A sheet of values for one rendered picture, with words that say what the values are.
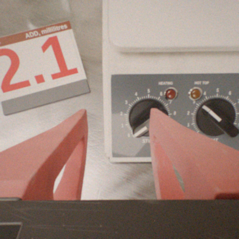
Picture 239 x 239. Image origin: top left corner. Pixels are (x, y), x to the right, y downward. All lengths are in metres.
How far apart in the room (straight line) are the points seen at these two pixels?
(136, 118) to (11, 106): 0.13
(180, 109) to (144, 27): 0.07
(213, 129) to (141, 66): 0.08
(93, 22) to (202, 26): 0.14
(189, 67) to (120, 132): 0.08
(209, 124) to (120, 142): 0.08
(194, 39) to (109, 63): 0.07
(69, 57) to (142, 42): 0.10
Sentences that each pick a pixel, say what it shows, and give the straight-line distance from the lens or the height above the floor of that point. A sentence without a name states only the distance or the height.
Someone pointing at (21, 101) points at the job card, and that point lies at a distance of 0.28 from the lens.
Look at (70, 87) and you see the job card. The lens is 0.27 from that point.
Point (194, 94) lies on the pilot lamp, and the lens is 0.21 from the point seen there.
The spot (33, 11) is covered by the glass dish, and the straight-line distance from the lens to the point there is 0.32.
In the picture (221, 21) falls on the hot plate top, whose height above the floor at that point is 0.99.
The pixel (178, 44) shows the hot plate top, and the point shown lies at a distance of 0.20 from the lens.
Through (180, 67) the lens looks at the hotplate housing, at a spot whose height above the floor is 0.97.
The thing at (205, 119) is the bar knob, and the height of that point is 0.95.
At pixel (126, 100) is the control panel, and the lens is 0.21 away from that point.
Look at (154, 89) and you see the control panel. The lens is 0.21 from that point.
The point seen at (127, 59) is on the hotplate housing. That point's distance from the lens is 0.21.
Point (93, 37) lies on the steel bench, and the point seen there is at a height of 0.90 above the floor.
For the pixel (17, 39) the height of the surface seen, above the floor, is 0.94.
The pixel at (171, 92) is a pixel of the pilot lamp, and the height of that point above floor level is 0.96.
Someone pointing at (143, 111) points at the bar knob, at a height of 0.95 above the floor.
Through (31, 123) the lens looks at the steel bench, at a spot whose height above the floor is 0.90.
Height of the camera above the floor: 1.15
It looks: 77 degrees down
